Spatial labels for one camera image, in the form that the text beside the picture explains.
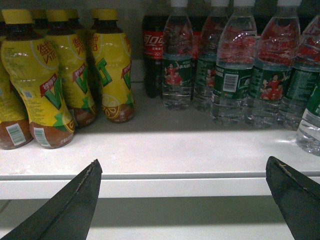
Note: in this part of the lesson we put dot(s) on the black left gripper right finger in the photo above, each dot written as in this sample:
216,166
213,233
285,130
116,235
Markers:
297,197

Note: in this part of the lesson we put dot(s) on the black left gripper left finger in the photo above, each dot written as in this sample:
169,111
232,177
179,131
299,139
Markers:
68,214

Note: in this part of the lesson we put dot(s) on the water bottle rightmost edge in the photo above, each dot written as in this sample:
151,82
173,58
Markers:
308,133

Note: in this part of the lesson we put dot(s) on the white metal shelf board left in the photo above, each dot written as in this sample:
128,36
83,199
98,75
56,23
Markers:
159,153

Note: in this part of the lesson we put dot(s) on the water bottle barcode label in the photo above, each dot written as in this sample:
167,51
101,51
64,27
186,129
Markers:
234,63

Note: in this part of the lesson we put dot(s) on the front water bottle green label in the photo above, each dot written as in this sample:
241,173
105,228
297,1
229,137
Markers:
272,67

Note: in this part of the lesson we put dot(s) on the water bottle white cap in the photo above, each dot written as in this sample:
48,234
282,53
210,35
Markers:
177,49
207,55

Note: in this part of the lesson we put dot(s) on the water bottle white cap right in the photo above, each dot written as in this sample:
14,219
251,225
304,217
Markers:
207,55

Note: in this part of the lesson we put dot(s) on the yellow lemon tea bottle front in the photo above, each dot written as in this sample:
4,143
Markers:
33,66

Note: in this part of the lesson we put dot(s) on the yellow lemon tea bottle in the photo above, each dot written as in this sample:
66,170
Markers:
33,66
73,67
14,122
111,49

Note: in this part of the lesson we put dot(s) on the yellow lemon tea bottle right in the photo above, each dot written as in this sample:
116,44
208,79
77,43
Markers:
111,49

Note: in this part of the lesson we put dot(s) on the yellow lemon tea bottle leftmost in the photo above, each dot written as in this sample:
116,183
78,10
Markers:
14,122

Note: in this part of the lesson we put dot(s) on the yellow lemon tea bottle middle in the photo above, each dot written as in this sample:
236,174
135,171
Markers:
73,67

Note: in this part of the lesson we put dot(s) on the cola bottle red logo label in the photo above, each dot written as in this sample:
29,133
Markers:
152,34

